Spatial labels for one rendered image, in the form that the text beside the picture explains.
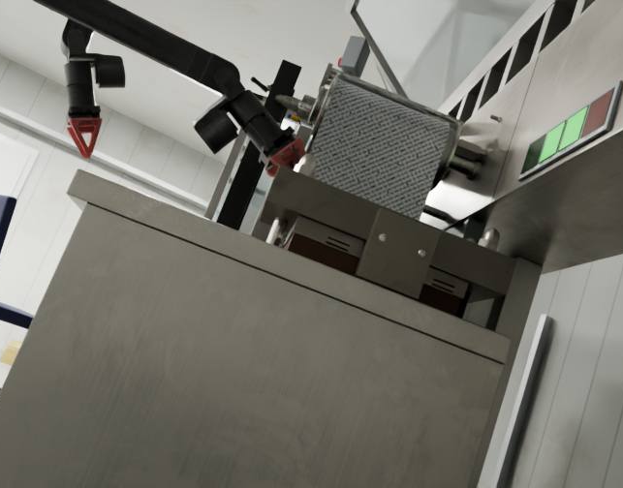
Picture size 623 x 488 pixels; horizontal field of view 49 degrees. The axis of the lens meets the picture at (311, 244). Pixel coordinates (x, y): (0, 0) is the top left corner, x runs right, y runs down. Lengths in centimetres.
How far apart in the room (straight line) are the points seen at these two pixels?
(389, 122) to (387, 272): 39
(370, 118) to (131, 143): 720
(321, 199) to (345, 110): 31
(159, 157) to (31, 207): 156
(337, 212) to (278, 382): 28
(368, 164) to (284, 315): 43
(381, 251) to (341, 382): 21
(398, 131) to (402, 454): 61
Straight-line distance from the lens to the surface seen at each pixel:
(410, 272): 102
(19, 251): 817
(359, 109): 130
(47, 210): 821
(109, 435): 95
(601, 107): 96
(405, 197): 127
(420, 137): 132
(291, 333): 94
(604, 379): 334
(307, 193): 103
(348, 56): 200
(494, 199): 122
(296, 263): 95
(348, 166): 126
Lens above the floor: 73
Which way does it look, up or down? 12 degrees up
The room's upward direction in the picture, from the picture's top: 21 degrees clockwise
